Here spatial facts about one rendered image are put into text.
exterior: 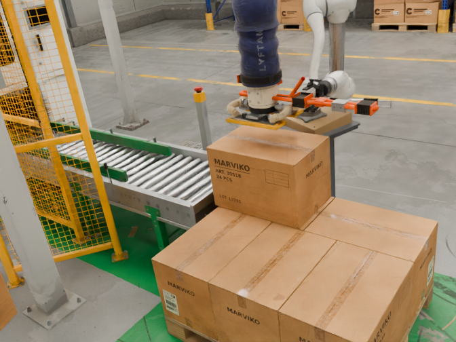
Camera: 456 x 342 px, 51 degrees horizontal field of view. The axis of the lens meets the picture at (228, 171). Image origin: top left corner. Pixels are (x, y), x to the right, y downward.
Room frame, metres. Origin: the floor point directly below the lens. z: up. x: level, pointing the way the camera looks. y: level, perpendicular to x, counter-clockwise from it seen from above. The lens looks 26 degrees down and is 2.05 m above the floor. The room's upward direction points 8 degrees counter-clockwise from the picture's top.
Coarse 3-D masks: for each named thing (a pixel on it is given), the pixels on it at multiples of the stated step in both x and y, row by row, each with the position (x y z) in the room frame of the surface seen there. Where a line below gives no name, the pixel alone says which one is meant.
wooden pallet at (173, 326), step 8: (432, 288) 2.08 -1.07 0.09; (424, 304) 2.03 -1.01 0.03; (416, 312) 1.89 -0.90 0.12; (168, 320) 2.09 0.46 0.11; (168, 328) 2.10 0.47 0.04; (176, 328) 2.06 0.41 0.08; (184, 328) 2.02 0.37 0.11; (192, 328) 1.97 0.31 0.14; (408, 328) 1.78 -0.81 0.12; (176, 336) 2.07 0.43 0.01; (184, 336) 2.02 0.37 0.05; (192, 336) 2.04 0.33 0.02; (200, 336) 2.03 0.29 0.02
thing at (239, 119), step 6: (240, 114) 2.57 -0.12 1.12; (246, 114) 2.51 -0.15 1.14; (228, 120) 2.53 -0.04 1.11; (234, 120) 2.50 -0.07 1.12; (240, 120) 2.49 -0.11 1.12; (246, 120) 2.46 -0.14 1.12; (252, 120) 2.45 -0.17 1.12; (258, 120) 2.44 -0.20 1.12; (264, 120) 2.41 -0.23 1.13; (282, 120) 2.40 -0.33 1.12; (258, 126) 2.40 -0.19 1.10; (264, 126) 2.37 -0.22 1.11; (270, 126) 2.35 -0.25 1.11; (276, 126) 2.33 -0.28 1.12
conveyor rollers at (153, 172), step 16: (64, 144) 4.07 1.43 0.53; (80, 144) 3.99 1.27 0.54; (96, 144) 3.91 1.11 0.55; (112, 144) 3.91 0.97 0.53; (48, 160) 3.73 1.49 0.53; (112, 160) 3.56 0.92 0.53; (128, 160) 3.47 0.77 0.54; (144, 160) 3.46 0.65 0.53; (160, 160) 3.37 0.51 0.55; (176, 160) 3.36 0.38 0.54; (192, 160) 3.36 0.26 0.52; (128, 176) 3.21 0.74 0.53; (144, 176) 3.12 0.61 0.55; (160, 176) 3.10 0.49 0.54; (176, 176) 3.09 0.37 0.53; (192, 176) 3.08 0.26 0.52; (208, 176) 2.98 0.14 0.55; (160, 192) 2.85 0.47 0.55; (176, 192) 2.83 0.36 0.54; (192, 192) 2.81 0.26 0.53
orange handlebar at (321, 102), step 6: (246, 90) 2.63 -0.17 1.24; (246, 96) 2.58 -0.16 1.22; (276, 96) 2.45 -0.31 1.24; (312, 102) 2.30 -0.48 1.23; (318, 102) 2.28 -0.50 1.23; (324, 102) 2.26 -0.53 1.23; (330, 102) 2.24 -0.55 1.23; (348, 102) 2.22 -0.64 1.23; (354, 102) 2.20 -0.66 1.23; (348, 108) 2.17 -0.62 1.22; (378, 108) 2.11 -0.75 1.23
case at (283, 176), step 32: (256, 128) 2.77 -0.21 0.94; (224, 160) 2.50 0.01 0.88; (256, 160) 2.35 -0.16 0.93; (288, 160) 2.26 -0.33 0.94; (320, 160) 2.41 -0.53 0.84; (224, 192) 2.52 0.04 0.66; (256, 192) 2.36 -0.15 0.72; (288, 192) 2.22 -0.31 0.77; (320, 192) 2.39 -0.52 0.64; (288, 224) 2.23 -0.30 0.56
